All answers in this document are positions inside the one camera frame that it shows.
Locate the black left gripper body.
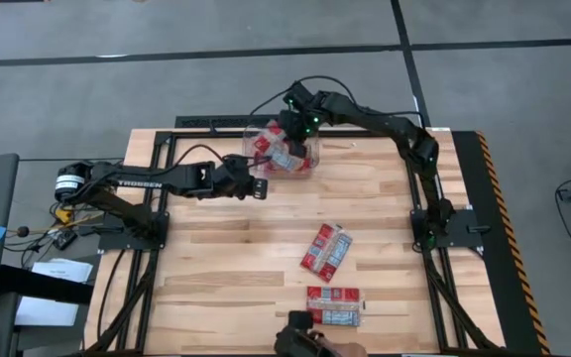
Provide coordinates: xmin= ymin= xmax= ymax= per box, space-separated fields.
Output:
xmin=214 ymin=154 xmax=258 ymax=200

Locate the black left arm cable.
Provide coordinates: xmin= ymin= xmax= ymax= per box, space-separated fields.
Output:
xmin=171 ymin=143 xmax=227 ymax=170

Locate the black aluminium table frame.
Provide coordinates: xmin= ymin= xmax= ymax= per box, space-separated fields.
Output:
xmin=84 ymin=129 xmax=508 ymax=356

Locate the white paper sheet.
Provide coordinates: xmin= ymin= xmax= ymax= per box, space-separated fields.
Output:
xmin=14 ymin=296 xmax=80 ymax=327
xmin=31 ymin=257 xmax=94 ymax=285

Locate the black perforated strip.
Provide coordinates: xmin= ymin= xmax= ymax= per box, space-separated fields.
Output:
xmin=173 ymin=114 xmax=280 ymax=130

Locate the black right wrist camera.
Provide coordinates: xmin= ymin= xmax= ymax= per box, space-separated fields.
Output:
xmin=285 ymin=81 xmax=314 ymax=108

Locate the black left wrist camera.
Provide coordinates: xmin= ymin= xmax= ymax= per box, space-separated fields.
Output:
xmin=252 ymin=178 xmax=270 ymax=201

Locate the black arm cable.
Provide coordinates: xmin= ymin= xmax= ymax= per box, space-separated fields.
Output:
xmin=249 ymin=74 xmax=359 ymax=118
xmin=171 ymin=143 xmax=227 ymax=170

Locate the black flat bar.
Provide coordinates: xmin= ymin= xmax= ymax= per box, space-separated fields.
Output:
xmin=0 ymin=264 xmax=94 ymax=304

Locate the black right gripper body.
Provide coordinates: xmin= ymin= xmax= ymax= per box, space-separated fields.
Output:
xmin=279 ymin=109 xmax=317 ymax=146

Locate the black handheld device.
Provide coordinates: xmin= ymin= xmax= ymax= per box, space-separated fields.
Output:
xmin=273 ymin=326 xmax=339 ymax=357

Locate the black table-level camera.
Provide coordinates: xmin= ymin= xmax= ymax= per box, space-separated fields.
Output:
xmin=287 ymin=310 xmax=315 ymax=331

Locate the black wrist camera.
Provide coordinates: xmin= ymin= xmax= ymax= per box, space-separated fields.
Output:
xmin=252 ymin=178 xmax=270 ymax=201
xmin=285 ymin=81 xmax=314 ymax=108

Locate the clear plastic basket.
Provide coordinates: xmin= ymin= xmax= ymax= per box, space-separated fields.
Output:
xmin=241 ymin=123 xmax=321 ymax=179

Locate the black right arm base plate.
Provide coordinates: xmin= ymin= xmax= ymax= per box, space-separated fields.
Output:
xmin=410 ymin=207 xmax=484 ymax=251

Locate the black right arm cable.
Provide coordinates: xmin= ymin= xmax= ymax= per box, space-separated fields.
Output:
xmin=249 ymin=74 xmax=359 ymax=118

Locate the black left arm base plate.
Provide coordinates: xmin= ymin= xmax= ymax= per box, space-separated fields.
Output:
xmin=97 ymin=211 xmax=171 ymax=251

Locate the black mat with hazard stripes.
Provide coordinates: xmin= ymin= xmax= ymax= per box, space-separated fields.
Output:
xmin=451 ymin=129 xmax=552 ymax=356

